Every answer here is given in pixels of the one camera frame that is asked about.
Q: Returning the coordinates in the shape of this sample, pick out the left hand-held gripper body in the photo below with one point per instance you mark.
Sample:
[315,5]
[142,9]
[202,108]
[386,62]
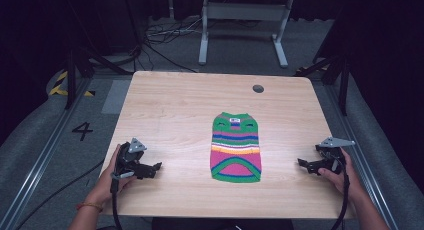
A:
[126,158]

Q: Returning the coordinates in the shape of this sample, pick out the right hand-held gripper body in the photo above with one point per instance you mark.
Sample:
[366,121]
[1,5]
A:
[331,150]

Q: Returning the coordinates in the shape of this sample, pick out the striped knitted pet sweater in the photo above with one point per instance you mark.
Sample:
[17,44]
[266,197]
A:
[236,150]

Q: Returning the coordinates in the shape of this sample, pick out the person's left hand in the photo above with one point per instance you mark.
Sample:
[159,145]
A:
[106,185]

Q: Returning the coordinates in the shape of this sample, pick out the person's right hand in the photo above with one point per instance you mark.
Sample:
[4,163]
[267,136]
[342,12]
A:
[346,180]

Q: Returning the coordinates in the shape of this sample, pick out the black metal stand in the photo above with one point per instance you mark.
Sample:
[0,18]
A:
[78,66]
[336,73]

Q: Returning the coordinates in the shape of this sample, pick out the person's dark clothing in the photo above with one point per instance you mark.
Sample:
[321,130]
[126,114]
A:
[221,224]

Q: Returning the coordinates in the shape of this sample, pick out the grey table grommet cap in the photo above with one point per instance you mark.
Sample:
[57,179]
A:
[258,88]

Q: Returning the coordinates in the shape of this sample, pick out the metal floor rail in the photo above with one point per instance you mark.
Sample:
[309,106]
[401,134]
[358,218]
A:
[360,156]
[40,163]

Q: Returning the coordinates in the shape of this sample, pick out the white metal desk frame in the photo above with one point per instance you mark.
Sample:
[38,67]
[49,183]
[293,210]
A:
[245,13]

